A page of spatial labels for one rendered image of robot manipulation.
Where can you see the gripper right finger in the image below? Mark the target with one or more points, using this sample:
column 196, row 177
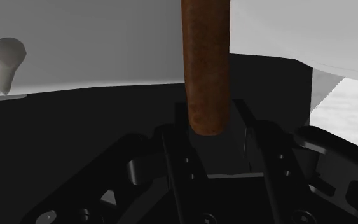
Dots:
column 290, row 186

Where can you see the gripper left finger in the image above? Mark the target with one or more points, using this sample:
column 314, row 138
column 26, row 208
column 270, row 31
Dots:
column 141, row 186

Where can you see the brown cylindrical stick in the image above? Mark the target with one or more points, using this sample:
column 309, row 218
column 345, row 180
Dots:
column 206, row 68

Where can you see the white cabinet with knob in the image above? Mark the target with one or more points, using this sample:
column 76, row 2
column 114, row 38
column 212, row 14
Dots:
column 88, row 46

